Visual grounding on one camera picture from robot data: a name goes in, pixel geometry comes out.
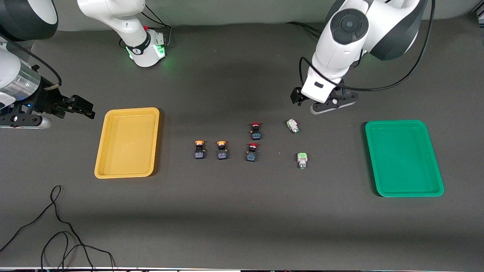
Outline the yellow plastic tray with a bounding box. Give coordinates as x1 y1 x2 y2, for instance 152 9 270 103
94 107 160 179

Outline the green plastic tray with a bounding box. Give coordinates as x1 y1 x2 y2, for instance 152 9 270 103
365 120 445 198

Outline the dark grey table mat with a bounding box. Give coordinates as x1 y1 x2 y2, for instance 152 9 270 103
0 15 484 270

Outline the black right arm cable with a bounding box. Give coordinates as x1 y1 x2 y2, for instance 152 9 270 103
0 35 63 86

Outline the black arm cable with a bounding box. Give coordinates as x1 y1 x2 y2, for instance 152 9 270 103
299 0 435 93
0 35 63 86

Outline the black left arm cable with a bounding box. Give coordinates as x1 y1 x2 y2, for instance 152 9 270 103
299 0 435 93

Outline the black left base cable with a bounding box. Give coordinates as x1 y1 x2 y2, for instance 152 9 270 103
285 22 322 39

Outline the black base cable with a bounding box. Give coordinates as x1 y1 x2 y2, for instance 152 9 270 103
285 22 322 39
142 4 172 48

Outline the thin black table cable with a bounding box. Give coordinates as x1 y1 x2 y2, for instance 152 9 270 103
0 185 116 270

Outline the black right base cable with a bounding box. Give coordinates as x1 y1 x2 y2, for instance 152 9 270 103
142 4 172 48

